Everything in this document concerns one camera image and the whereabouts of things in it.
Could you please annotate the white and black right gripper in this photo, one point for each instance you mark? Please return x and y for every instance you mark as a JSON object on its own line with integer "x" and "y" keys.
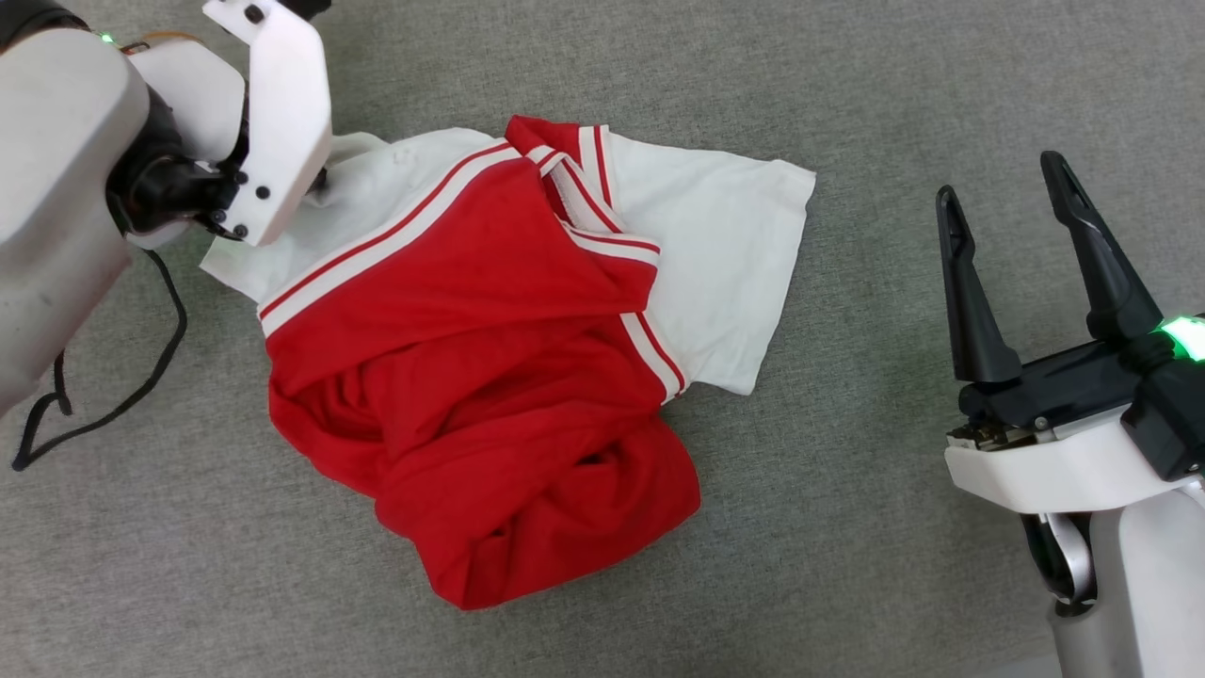
{"x": 1092, "y": 443}

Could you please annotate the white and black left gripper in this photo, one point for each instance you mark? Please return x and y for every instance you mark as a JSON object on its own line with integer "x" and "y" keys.
{"x": 282, "y": 122}

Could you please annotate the red and white shirt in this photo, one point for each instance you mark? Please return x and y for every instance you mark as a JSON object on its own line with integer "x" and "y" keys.
{"x": 490, "y": 358}

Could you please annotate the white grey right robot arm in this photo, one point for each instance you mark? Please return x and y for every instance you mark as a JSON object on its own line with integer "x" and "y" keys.
{"x": 1139, "y": 593}

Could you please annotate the grey felt surface cover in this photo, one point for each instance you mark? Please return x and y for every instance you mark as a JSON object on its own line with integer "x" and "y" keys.
{"x": 894, "y": 113}

